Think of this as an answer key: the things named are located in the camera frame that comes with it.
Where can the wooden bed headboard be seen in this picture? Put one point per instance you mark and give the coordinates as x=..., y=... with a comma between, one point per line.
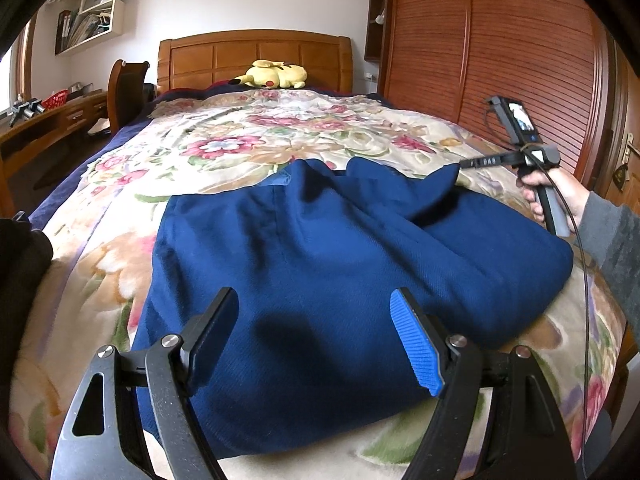
x=200, y=60

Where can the red basket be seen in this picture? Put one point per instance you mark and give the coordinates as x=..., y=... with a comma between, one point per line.
x=55, y=100

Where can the white wall shelf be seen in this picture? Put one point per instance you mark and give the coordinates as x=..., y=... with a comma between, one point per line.
x=115, y=20

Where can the yellow plush toy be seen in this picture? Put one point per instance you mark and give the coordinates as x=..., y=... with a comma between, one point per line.
x=272, y=76

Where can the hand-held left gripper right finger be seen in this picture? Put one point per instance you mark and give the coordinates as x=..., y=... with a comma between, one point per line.
x=415, y=340

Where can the floral blanket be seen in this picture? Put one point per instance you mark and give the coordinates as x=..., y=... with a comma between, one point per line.
x=240, y=130

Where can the wooden chair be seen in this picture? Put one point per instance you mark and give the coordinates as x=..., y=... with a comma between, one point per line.
x=125, y=95

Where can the window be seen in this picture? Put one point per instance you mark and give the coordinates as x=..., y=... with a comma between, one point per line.
x=7, y=85

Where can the wooden slatted wardrobe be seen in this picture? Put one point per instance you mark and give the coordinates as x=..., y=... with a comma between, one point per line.
x=475, y=40

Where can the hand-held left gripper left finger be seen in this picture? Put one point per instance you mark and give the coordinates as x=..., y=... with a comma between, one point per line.
x=215, y=330

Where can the books on shelf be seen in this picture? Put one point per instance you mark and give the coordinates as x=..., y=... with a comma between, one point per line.
x=75, y=27

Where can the dark cloth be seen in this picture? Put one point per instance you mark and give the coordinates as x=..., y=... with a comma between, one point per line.
x=25, y=260

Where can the small white hanging object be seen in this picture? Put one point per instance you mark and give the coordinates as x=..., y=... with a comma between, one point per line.
x=380, y=19

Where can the black device on desk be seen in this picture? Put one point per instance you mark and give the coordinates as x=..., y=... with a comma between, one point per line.
x=25, y=110

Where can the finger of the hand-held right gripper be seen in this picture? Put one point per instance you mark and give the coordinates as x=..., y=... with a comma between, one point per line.
x=466, y=163

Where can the wooden desk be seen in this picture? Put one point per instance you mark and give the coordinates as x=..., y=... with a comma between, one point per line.
x=30, y=132

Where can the person's right hand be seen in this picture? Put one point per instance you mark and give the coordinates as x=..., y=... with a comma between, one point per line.
x=567, y=192

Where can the blue suit jacket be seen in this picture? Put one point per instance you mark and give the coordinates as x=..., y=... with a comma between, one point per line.
x=325, y=260

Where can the person's right forearm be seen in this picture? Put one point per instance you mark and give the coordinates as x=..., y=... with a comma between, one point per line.
x=610, y=240

